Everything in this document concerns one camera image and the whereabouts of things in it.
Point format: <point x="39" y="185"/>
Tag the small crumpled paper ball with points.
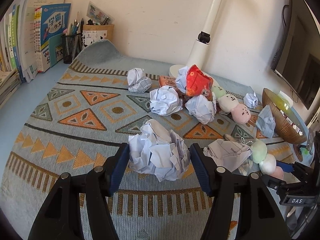
<point x="251" y="100"/>

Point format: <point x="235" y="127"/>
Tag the crumpled paper ball far left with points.
<point x="137" y="81"/>

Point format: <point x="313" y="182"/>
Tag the crumpled paper beside basket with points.
<point x="265" y="122"/>

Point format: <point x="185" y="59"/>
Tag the blue boxed book set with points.
<point x="49" y="24"/>

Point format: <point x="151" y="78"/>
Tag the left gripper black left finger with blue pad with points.
<point x="59" y="216"/>

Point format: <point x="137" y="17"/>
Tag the crumpled paper ball centre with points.
<point x="164" y="101"/>

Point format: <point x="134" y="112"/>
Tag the patterned blue woven mat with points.
<point x="81" y="122"/>

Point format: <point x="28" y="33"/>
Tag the stack of flat workbooks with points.
<point x="10" y="82"/>

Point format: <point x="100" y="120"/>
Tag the brown paper storage box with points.
<point x="94" y="33"/>

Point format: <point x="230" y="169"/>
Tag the orange small carton box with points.
<point x="167" y="81"/>

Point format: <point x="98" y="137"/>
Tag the crumpled bluish paper ball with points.
<point x="201" y="108"/>

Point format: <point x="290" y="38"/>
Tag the black mesh pen holder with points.
<point x="71" y="47"/>

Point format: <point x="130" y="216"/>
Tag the white desk lamp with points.
<point x="200" y="47"/>

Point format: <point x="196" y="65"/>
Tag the brown woven basket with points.
<point x="287" y="126"/>

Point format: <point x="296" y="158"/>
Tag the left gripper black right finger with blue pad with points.
<point x="259" y="216"/>

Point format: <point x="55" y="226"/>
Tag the printed email paper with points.
<point x="227" y="154"/>

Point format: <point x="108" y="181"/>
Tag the dango plush keychain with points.
<point x="267" y="162"/>

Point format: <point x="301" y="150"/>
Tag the dark wall monitor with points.
<point x="297" y="59"/>

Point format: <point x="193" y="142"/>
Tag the upright row of books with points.
<point x="17" y="36"/>

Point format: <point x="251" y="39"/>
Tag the large paper ball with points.
<point x="159" y="152"/>

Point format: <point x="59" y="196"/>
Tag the dango plush on mat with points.
<point x="229" y="104"/>

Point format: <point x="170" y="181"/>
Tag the red snack bag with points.
<point x="198" y="83"/>

